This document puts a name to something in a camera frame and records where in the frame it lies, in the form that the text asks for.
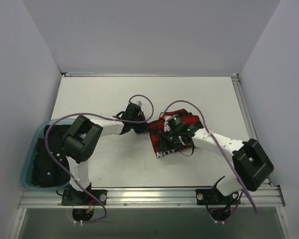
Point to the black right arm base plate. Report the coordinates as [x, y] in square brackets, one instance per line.
[212, 197]

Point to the teal plastic bin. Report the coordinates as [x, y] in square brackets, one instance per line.
[27, 169]

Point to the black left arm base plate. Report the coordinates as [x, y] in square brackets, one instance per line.
[73, 198]

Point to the black clothing in bin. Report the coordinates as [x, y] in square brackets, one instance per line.
[46, 173]

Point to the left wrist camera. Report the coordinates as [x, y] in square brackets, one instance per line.
[138, 103]

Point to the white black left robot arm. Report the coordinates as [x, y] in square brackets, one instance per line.
[80, 140]

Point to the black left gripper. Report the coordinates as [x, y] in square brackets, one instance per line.
[142, 122]

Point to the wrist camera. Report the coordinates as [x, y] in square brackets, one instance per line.
[138, 103]
[174, 123]

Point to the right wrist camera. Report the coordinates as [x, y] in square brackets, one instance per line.
[174, 123]

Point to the aluminium front rail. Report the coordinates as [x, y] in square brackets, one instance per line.
[169, 197]

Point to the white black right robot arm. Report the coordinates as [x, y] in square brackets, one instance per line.
[248, 161]

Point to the red black plaid shirt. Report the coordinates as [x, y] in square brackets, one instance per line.
[157, 125]

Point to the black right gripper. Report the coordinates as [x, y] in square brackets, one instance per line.
[168, 130]

